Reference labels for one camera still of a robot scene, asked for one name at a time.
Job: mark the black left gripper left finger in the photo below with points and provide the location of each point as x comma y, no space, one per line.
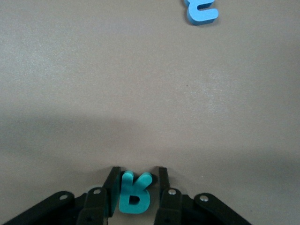
93,206

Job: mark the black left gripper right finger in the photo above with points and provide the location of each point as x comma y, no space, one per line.
171,206

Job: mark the teal foam letter R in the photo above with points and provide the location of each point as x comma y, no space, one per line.
127,187

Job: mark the blue foam lowercase m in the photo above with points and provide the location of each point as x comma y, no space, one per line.
201,15

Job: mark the brown table mat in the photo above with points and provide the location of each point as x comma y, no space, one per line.
93,82

